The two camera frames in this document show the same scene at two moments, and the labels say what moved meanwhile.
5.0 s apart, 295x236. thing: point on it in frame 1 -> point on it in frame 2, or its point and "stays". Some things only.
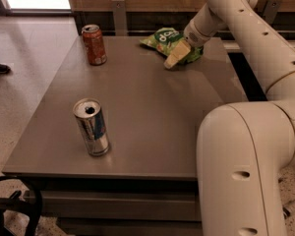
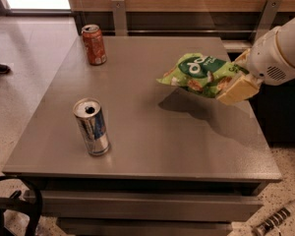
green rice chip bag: x=164 y=39 -> x=203 y=74
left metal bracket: x=120 y=17 stays
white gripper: x=194 y=36 -> x=266 y=62
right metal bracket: x=270 y=10 stays
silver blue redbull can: x=92 y=125 stays
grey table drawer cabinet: x=123 y=206 stays
